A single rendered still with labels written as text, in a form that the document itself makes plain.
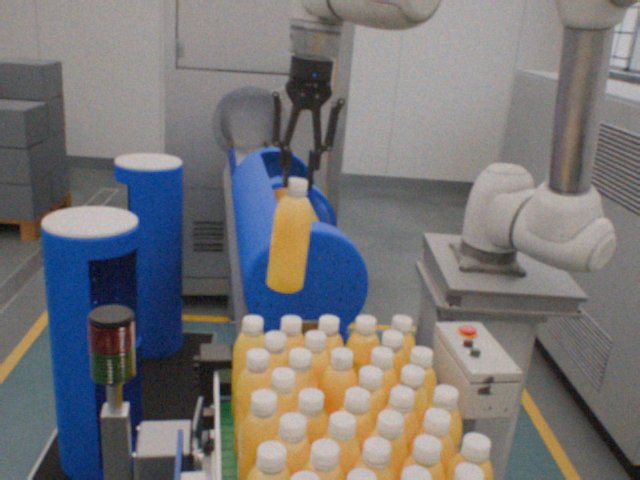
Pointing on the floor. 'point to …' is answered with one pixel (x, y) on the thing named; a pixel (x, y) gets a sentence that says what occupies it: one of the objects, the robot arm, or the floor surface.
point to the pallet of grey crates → (32, 143)
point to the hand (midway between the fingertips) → (298, 169)
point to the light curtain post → (340, 117)
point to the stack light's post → (116, 444)
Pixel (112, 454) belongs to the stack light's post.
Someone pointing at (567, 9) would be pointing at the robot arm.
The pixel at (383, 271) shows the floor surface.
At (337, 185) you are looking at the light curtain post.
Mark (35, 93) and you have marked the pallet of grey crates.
